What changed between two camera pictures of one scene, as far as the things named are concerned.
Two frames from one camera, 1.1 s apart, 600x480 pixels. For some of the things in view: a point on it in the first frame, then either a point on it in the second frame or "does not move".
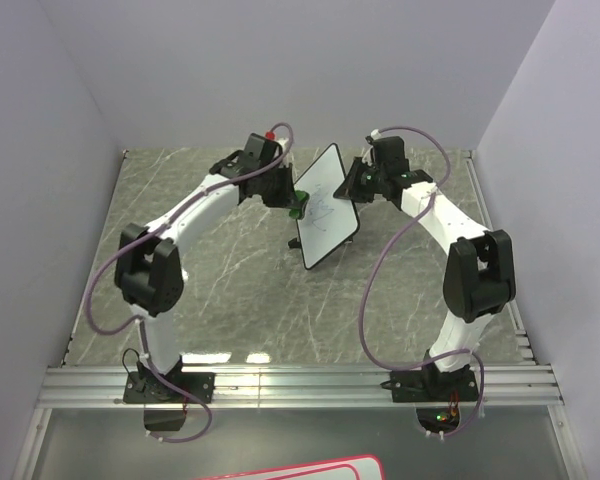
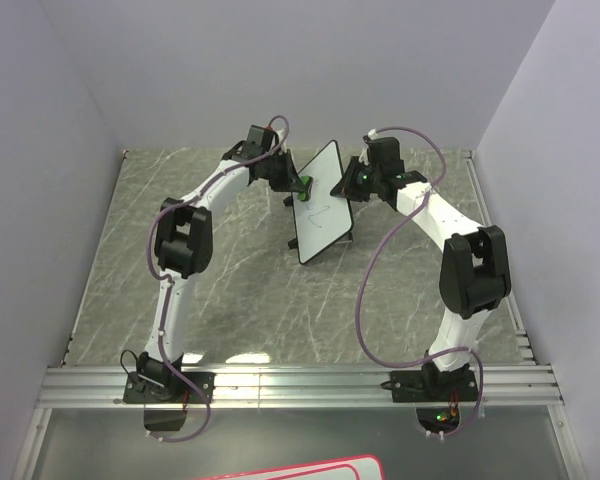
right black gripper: [348, 189] does not move
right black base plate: [430, 386] does not move
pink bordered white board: [362, 467] does not move
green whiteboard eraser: [303, 197] -> [307, 180]
